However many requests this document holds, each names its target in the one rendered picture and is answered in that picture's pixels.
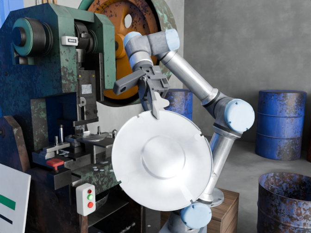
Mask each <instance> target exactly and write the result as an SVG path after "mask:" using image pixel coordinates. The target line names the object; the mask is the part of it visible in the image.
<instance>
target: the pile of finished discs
mask: <svg viewBox="0 0 311 233"><path fill-rule="evenodd" d="M212 196H213V202H212V204H211V206H210V207H215V206H218V205H220V204H221V203H222V202H223V201H224V194H223V192H222V191H221V190H220V189H218V188H216V187H214V190H213V192H212Z"/></svg>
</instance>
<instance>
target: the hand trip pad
mask: <svg viewBox="0 0 311 233"><path fill-rule="evenodd" d="M46 164H47V165H49V166H52V167H54V171H56V170H57V166H60V165H62V164H64V161H63V160H61V159H51V160H48V161H46Z"/></svg>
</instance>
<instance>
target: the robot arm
mask: <svg viewBox="0 0 311 233"><path fill-rule="evenodd" d="M123 44H124V50H125V52H126V54H127V57H128V60H129V63H130V66H131V69H132V71H133V73H131V74H129V75H127V76H125V77H123V78H121V79H119V80H117V81H115V82H114V86H113V90H112V91H113V92H114V93H115V94H116V95H119V94H121V93H123V92H125V91H127V90H128V89H130V88H132V87H134V86H136V85H137V86H138V87H139V88H138V94H139V97H140V100H141V104H142V107H143V109H144V111H149V110H152V115H153V116H154V117H155V118H156V119H157V120H159V119H160V115H159V110H164V109H163V108H164V107H166V106H169V101H168V100H166V99H164V98H165V96H166V94H167V92H168V87H170V85H169V82H168V80H167V77H166V75H162V73H161V71H160V68H159V66H153V62H152V59H151V56H155V57H156V58H157V59H158V60H159V61H160V62H161V63H162V64H163V65H164V66H166V67H167V68H168V69H169V70H170V71H171V72H172V73H173V74H174V75H175V76H176V77H177V78H178V79H179V80H180V81H181V82H182V83H183V84H184V85H185V86H186V87H187V88H188V89H189V90H190V91H191V92H192V93H193V94H194V95H195V96H196V97H197V98H198V99H199V100H200V101H201V105H202V106H203V107H204V108H205V109H206V110H207V111H208V112H209V113H210V114H211V115H212V117H213V118H214V119H215V122H214V124H213V128H214V131H215V132H214V134H213V136H212V139H211V141H210V144H209V146H210V149H211V153H212V159H213V169H212V175H211V179H210V182H209V184H208V186H207V188H206V190H205V191H204V193H203V194H202V195H201V196H200V197H199V198H198V199H197V200H196V201H194V202H193V201H192V199H191V200H190V202H191V204H190V205H188V206H186V207H184V208H181V209H178V210H173V211H171V213H170V216H169V219H168V229H169V231H170V232H172V233H198V232H199V230H200V228H201V227H204V226H206V225H207V224H208V223H209V221H210V220H211V209H210V206H211V204H212V202H213V196H212V192H213V190H214V187H215V185H216V183H217V180H218V178H219V176H220V173H221V171H222V169H223V167H224V165H225V162H226V160H227V158H228V155H229V153H230V151H231V148H232V146H233V144H234V142H235V140H236V139H238V138H241V136H242V134H243V132H244V131H246V130H248V129H249V128H250V127H251V126H252V124H253V122H254V119H255V114H254V111H253V108H252V107H251V105H250V104H248V103H247V102H245V101H243V100H241V99H235V98H231V97H228V96H226V95H224V94H222V93H221V92H220V91H219V90H218V89H217V88H213V87H212V86H211V85H210V84H209V83H208V82H207V81H206V80H205V79H204V78H203V77H202V76H201V75H200V74H199V73H198V72H197V71H196V70H195V69H194V68H193V67H192V66H191V65H190V64H189V63H188V62H187V61H186V60H185V59H184V58H183V57H182V56H181V55H180V54H179V53H178V52H177V51H176V50H175V49H178V48H179V46H180V41H179V36H178V33H177V31H176V30H175V29H169V30H165V31H160V32H157V33H153V34H149V35H145V36H142V35H141V34H140V33H139V32H134V31H133V32H130V33H128V34H127V35H126V36H125V37H124V40H123ZM165 79H166V81H167V84H166V81H165Z"/></svg>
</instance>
